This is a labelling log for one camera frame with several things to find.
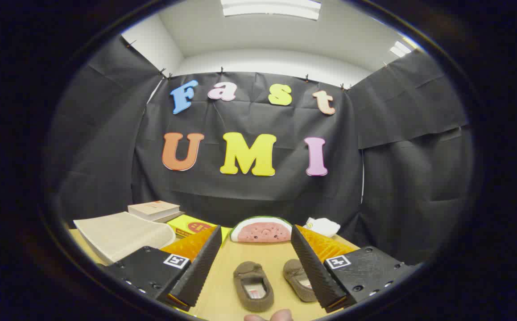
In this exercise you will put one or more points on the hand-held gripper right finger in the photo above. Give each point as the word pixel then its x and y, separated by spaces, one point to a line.
pixel 314 272

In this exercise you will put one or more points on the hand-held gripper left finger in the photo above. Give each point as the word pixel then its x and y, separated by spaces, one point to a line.
pixel 200 267

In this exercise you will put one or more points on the brown felt shoe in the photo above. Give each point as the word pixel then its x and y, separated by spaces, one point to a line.
pixel 253 274
pixel 295 273

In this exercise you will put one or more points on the cream fabric storage box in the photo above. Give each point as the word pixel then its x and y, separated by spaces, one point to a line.
pixel 120 234

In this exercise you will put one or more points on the yellow book with red circle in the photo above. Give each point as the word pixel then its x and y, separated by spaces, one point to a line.
pixel 186 225

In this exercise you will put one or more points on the white plush toy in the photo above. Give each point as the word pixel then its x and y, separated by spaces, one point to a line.
pixel 323 226

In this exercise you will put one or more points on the grey-edged book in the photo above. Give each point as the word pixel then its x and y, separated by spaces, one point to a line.
pixel 172 217

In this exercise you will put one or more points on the watermelon slice plush toy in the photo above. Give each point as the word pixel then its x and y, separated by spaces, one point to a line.
pixel 262 231

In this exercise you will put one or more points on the beige paperback book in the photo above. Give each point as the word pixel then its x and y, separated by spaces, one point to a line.
pixel 153 207

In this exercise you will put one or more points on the black backdrop cloth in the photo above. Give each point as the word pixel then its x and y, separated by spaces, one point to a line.
pixel 106 156

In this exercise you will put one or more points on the ceiling light panel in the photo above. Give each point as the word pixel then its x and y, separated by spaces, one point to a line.
pixel 400 48
pixel 270 9

